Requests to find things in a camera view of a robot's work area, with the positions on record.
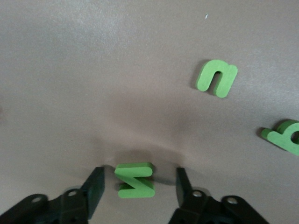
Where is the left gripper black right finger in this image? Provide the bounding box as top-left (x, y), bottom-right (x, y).
top-left (168, 167), bottom-right (271, 224)

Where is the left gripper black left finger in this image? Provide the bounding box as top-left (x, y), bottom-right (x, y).
top-left (0, 167), bottom-right (106, 224)

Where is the green letter N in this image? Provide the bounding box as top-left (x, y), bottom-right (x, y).
top-left (114, 162), bottom-right (155, 199)

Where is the green letter b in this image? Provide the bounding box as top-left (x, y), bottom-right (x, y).
top-left (261, 119), bottom-right (299, 156)

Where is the green letter u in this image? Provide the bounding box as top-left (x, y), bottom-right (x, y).
top-left (195, 59), bottom-right (238, 98)

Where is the brown table mat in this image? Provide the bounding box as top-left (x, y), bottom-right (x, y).
top-left (0, 0), bottom-right (299, 224)

